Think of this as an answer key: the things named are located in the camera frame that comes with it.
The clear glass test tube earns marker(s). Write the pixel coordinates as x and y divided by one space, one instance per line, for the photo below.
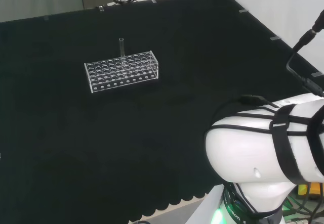
121 47

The clear acrylic test tube rack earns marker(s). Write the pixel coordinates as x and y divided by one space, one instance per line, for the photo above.
121 76

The black bench cloth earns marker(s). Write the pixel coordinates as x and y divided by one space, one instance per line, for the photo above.
76 133

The pale grey board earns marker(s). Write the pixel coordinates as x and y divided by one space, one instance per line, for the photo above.
202 208

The yellow stop button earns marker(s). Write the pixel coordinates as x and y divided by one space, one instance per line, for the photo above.
315 189

